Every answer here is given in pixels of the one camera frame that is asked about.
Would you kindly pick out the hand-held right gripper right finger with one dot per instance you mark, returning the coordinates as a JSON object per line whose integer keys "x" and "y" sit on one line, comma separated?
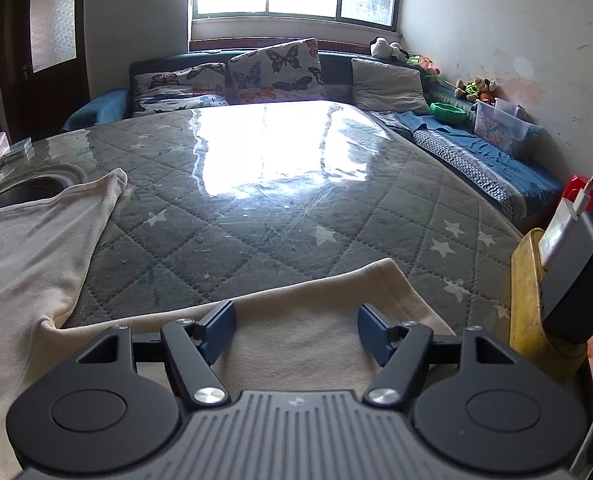
{"x": 374, "y": 332}

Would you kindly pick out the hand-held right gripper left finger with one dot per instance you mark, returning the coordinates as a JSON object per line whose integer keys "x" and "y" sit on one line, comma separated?
{"x": 220, "y": 327}

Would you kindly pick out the cream shirt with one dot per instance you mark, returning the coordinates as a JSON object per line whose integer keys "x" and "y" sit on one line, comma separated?
{"x": 26, "y": 260}

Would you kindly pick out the grey quilted star table cover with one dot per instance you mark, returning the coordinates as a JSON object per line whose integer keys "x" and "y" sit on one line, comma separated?
{"x": 276, "y": 230}

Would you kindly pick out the yellow chair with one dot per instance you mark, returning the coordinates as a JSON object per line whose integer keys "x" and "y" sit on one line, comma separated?
{"x": 526, "y": 290}

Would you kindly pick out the patterned sofa cover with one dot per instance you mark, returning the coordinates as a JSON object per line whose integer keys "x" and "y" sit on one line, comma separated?
{"x": 456, "y": 160}

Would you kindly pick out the grey box device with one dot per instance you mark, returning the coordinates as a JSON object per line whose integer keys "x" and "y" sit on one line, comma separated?
{"x": 576, "y": 280}

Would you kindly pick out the blue blanket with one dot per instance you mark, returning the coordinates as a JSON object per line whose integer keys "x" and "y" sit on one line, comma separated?
{"x": 501, "y": 160}

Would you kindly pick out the green plastic bowl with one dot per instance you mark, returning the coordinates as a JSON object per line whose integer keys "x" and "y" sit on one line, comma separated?
{"x": 447, "y": 112}

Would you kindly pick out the flat butterfly print pillow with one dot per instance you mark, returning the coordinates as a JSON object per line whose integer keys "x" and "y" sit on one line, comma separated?
{"x": 176, "y": 91}

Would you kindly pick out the clear plastic storage box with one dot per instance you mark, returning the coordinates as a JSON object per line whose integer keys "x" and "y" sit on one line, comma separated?
{"x": 501, "y": 127}

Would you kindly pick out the beige cushion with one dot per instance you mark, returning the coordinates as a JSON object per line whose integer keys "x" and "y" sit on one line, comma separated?
{"x": 386, "y": 85}

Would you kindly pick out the red object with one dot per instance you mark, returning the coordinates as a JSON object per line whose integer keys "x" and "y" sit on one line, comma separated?
{"x": 578, "y": 185}

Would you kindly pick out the large butterfly print pillow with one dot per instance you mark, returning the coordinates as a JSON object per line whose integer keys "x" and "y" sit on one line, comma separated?
{"x": 276, "y": 70}

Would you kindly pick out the brown bear plush toy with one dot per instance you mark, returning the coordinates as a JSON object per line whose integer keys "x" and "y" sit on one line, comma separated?
{"x": 478, "y": 87}

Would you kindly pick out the teal sofa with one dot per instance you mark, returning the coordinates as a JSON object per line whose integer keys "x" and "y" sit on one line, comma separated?
{"x": 337, "y": 67}

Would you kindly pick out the pink plush toy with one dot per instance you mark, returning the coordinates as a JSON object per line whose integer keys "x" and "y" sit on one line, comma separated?
{"x": 428, "y": 64}

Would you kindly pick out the panda plush toy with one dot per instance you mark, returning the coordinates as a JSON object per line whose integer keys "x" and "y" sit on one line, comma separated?
{"x": 384, "y": 49}

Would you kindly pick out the dark wooden door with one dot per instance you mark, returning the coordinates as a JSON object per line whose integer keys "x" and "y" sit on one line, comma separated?
{"x": 51, "y": 85}

